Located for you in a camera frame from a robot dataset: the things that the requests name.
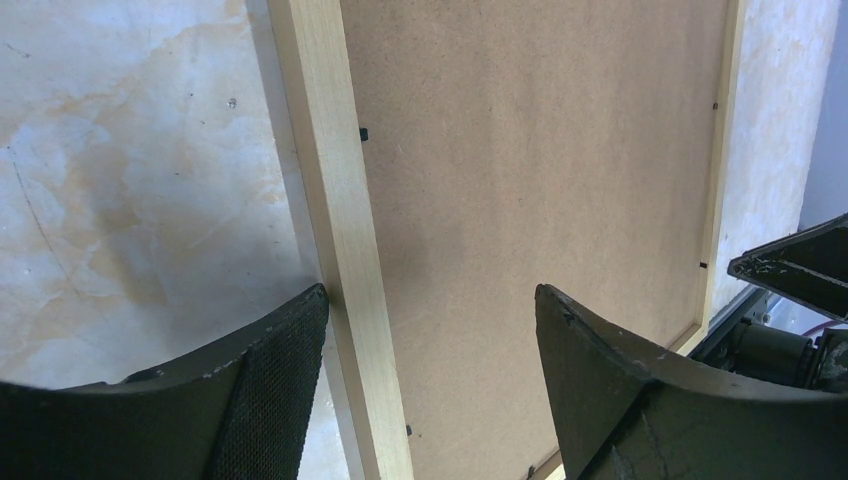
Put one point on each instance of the brown backing board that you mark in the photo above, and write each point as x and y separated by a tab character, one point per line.
530	185

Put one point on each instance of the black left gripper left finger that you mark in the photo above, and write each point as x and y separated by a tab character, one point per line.
236	408

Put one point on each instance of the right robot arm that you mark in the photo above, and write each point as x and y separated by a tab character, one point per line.
794	360

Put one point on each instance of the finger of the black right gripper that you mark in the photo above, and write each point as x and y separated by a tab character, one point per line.
808	267

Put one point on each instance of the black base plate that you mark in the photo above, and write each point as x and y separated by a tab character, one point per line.
748	306

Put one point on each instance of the light wooden picture frame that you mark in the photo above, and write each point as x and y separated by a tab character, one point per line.
338	199

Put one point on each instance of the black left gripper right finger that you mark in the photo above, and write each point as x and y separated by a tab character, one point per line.
626	408

